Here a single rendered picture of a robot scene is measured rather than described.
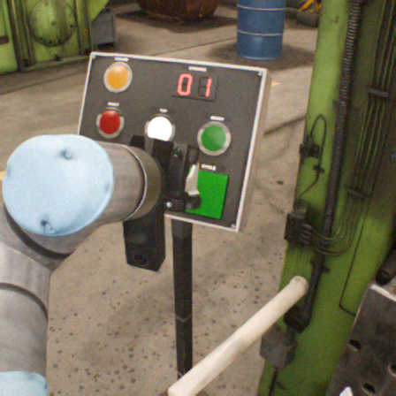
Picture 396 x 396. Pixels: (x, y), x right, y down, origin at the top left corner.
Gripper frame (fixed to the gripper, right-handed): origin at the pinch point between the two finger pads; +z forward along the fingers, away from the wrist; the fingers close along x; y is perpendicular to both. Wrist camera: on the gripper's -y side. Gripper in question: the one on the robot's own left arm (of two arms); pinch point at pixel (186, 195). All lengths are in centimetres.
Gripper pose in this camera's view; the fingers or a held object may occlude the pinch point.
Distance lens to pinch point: 63.7
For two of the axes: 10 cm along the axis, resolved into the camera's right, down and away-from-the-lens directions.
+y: 1.7, -9.8, -0.9
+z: 3.0, -0.3, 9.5
